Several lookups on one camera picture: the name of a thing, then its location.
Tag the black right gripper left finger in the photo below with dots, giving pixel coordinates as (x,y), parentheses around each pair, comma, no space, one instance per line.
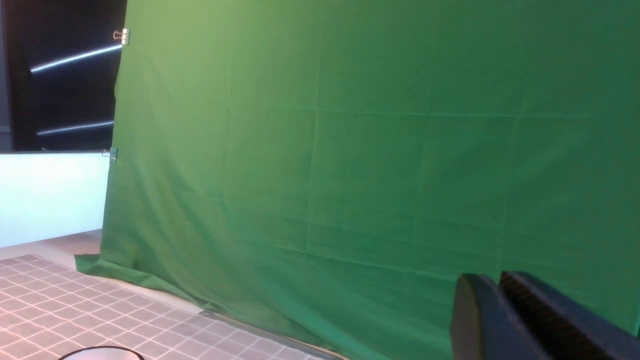
(485,325)

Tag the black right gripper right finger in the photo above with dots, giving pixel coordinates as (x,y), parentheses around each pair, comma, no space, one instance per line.
(565,329)

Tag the green backdrop cloth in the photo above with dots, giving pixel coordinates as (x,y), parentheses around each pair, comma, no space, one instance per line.
(326,169)

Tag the black-rimmed white bowl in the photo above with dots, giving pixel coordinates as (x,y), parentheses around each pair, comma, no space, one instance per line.
(103,352)

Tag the silver binder clip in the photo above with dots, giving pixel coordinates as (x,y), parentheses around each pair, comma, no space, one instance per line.
(123,36)
(111,154)

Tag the grey checked tablecloth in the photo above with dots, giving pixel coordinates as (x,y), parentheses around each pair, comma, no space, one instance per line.
(48,310)

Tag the upper silver binder clip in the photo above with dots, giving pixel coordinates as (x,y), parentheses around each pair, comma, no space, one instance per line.
(123,36)

